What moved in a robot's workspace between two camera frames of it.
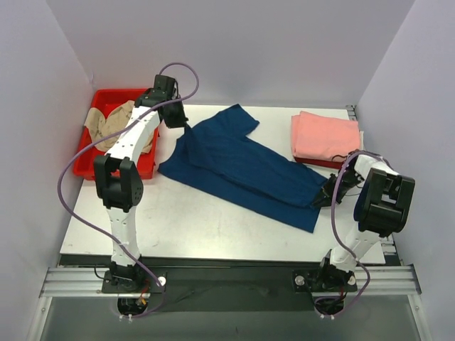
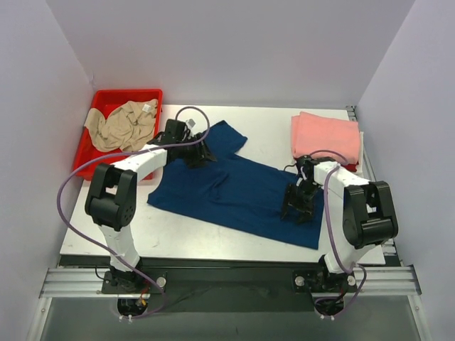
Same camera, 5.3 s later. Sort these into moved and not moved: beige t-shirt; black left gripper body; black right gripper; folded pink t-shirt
Moved: black right gripper; black left gripper body
Not moved: folded pink t-shirt; beige t-shirt
